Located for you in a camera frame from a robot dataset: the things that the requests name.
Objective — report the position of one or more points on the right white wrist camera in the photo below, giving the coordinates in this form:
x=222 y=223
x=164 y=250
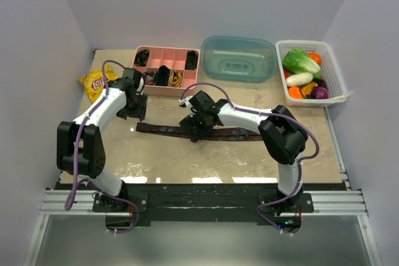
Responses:
x=185 y=102

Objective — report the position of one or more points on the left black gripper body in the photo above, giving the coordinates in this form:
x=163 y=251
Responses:
x=135 y=109

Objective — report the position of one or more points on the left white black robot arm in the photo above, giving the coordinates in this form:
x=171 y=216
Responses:
x=80 y=149

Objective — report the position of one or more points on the rolled dark blue tie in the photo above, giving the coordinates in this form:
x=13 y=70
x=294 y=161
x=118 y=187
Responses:
x=162 y=76

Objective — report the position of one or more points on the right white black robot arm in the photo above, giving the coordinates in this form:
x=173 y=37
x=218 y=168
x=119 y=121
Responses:
x=281 y=133

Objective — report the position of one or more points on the pink divided organizer tray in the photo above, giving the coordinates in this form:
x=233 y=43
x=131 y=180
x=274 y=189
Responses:
x=174 y=59

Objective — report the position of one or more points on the orange fruit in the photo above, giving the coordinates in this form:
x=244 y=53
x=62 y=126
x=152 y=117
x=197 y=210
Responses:
x=315 y=57

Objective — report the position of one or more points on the dark purple eggplant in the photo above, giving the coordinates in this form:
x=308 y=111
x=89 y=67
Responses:
x=320 y=83

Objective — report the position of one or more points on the blue transparent plastic bin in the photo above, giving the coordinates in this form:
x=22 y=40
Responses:
x=238 y=59

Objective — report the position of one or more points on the rolled yellow tie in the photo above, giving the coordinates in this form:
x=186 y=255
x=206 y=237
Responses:
x=175 y=79

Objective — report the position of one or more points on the white radish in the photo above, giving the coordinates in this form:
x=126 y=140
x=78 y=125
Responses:
x=298 y=80

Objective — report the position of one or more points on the rolled black tie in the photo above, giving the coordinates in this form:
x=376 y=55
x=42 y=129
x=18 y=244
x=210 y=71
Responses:
x=141 y=58
x=191 y=60

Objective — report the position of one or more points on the rolled black tie back left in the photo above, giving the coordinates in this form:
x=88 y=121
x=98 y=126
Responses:
x=141 y=58

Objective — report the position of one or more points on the yellow Lays chips bag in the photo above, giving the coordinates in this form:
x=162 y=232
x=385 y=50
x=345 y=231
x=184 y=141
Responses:
x=93 y=82

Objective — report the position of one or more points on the dark brown patterned tie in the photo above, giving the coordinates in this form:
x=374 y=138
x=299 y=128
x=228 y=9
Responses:
x=219 y=134

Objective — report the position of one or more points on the orange carrot piece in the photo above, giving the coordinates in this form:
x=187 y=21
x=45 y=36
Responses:
x=296 y=92

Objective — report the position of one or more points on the white plastic basket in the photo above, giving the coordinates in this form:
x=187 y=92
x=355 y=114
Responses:
x=331 y=73

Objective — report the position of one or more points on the rolled black tie back right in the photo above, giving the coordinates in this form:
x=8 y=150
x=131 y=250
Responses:
x=191 y=60

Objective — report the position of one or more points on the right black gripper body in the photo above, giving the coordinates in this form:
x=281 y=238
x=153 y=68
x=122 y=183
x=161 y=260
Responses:
x=201 y=115

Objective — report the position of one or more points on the green lettuce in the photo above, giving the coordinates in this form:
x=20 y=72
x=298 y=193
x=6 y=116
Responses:
x=297 y=61

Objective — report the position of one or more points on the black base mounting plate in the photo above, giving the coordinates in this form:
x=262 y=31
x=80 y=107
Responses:
x=204 y=203

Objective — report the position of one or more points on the purple onion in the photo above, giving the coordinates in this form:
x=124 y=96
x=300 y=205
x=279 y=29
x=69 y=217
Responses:
x=319 y=93

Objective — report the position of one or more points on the orange yellow pepper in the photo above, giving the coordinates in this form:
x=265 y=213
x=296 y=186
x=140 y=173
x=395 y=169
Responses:
x=307 y=89

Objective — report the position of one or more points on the rolled dark patterned tie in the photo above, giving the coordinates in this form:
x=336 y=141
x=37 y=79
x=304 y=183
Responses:
x=150 y=78

